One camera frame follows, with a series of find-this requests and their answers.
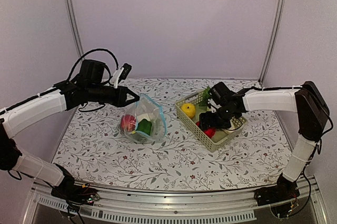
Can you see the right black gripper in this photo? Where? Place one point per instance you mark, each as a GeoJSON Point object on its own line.
{"type": "Point", "coordinates": [211, 123]}

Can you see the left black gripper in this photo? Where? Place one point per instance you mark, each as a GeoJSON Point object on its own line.
{"type": "Point", "coordinates": [120, 98]}

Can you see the red toy pepper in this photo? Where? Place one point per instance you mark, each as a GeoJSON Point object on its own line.
{"type": "Point", "coordinates": [206, 128]}

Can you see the red toy apple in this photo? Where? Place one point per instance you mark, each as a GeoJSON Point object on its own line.
{"type": "Point", "coordinates": [128, 123]}

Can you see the clear zip top bag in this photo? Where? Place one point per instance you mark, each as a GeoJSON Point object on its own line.
{"type": "Point", "coordinates": [146, 105]}

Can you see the yellow toy apple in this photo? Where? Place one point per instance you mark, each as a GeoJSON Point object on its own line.
{"type": "Point", "coordinates": [189, 109]}

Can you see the green toy vegetable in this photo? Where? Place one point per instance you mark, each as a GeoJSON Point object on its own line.
{"type": "Point", "coordinates": [145, 126]}

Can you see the beige perforated plastic basket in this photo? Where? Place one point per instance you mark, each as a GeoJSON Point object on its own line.
{"type": "Point", "coordinates": [201, 101]}

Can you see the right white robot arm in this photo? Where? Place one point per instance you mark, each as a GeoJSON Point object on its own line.
{"type": "Point", "coordinates": [305, 101]}

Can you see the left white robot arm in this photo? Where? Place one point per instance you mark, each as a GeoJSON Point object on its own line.
{"type": "Point", "coordinates": [84, 87]}

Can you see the floral table mat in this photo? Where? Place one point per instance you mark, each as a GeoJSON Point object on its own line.
{"type": "Point", "coordinates": [93, 149]}

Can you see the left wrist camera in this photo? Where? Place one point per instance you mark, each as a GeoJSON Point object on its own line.
{"type": "Point", "coordinates": [119, 75]}

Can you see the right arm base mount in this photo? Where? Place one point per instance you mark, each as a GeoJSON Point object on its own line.
{"type": "Point", "coordinates": [284, 190]}

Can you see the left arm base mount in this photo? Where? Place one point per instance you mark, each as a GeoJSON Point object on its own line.
{"type": "Point", "coordinates": [68, 190]}

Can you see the left aluminium frame post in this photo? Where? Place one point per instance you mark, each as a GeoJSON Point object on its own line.
{"type": "Point", "coordinates": [73, 25]}

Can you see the aluminium frame post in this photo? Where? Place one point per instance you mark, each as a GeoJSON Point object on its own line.
{"type": "Point", "coordinates": [272, 41]}
{"type": "Point", "coordinates": [73, 25]}

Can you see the right aluminium frame post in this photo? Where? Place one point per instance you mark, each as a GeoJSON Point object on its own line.
{"type": "Point", "coordinates": [272, 41]}

